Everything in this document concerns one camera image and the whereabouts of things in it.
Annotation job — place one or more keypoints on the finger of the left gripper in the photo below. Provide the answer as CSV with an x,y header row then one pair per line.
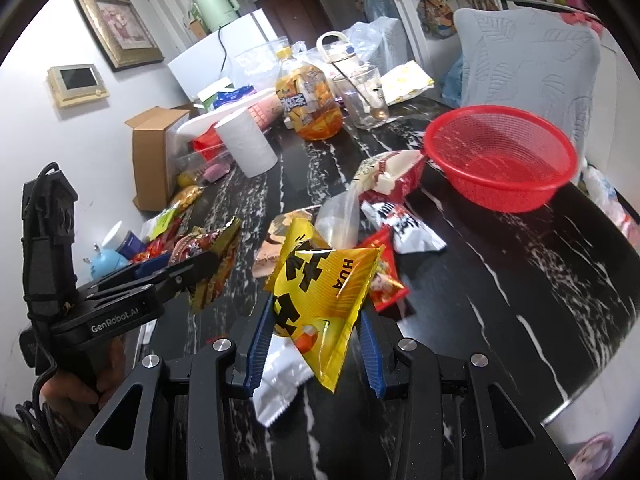
x,y
185,274
150,267

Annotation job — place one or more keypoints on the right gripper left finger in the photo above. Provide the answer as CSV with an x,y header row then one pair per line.
x,y
258,335

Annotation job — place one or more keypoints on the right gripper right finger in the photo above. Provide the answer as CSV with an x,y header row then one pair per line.
x,y
372,355

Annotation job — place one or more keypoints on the dark spicy snack packet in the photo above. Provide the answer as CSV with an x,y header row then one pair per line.
x,y
224,242

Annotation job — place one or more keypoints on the plain white packet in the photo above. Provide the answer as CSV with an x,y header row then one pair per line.
x,y
284,371

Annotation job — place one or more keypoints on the pink seaweed roll packet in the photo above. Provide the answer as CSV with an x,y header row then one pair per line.
x,y
269,251

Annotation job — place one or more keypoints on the yellow black snack packet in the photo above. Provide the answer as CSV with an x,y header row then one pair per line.
x,y
318,292

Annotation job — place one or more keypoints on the red cartoon snack packet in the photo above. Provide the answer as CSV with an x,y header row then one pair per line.
x,y
386,287

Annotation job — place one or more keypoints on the clear zip bag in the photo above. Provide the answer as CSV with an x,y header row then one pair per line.
x,y
338,220

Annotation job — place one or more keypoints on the white black snack packet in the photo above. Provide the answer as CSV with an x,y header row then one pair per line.
x,y
409,234

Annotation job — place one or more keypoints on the red white snack bag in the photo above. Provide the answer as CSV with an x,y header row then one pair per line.
x,y
389,176

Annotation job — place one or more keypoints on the person left hand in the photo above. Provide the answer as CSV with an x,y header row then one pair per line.
x,y
68,396

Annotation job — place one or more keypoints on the blue round gadget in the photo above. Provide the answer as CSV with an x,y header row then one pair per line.
x,y
106,261

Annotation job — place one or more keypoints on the white paper towel roll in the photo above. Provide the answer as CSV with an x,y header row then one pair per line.
x,y
246,143

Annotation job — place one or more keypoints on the brown cardboard box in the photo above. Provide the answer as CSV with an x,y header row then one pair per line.
x,y
154,150

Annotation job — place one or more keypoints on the iced tea bottle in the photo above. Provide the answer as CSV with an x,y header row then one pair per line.
x,y
307,99

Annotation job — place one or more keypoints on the clear glass cup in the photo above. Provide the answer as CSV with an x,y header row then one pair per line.
x,y
363,96

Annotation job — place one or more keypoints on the red plastic basket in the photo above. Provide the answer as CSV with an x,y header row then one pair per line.
x,y
501,158

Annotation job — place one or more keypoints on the framed picture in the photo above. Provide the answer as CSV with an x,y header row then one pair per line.
x,y
118,30

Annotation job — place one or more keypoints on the green electric kettle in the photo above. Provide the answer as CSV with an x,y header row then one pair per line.
x,y
214,14

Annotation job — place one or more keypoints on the wall intercom panel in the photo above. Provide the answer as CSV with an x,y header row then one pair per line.
x,y
73,85

